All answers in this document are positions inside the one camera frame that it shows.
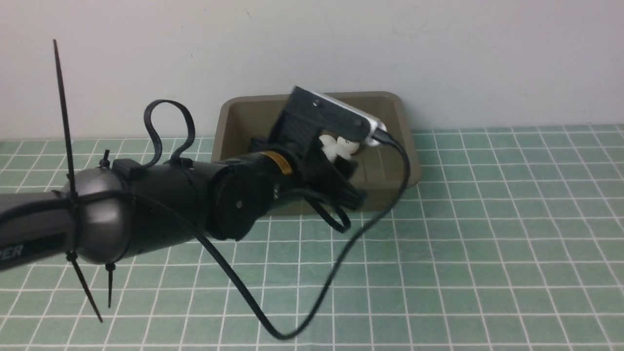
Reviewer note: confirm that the black camera cable image left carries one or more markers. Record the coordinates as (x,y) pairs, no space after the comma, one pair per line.
(387,140)

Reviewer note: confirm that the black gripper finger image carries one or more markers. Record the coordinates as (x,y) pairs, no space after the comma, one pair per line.
(337,187)

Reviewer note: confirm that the white ball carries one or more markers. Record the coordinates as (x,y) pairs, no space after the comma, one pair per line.
(347,147)
(329,146)

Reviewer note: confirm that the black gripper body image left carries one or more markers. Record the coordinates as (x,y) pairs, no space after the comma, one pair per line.
(308,160)

